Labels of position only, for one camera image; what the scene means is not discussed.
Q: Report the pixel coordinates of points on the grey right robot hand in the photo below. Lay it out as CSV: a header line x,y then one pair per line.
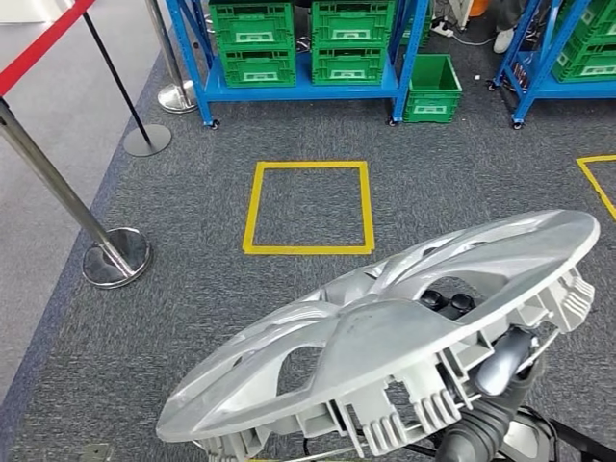
x,y
505,360

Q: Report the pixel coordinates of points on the yellow floor tape square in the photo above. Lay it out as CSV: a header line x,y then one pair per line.
x,y
308,250

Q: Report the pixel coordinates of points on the blue metal shelf rack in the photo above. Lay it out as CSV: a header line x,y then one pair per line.
x,y
298,92
568,89

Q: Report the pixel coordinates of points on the person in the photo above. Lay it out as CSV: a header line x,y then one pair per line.
x,y
503,39

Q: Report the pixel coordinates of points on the black stanchion post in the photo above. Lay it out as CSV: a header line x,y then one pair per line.
x,y
146,140

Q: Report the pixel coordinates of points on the red barrier belt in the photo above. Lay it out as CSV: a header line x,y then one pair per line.
x,y
43,41

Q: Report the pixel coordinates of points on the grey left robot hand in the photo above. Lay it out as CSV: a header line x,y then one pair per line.
x,y
96,454

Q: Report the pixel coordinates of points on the grey plastic wheel hubcap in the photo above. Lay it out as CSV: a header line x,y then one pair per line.
x,y
385,331

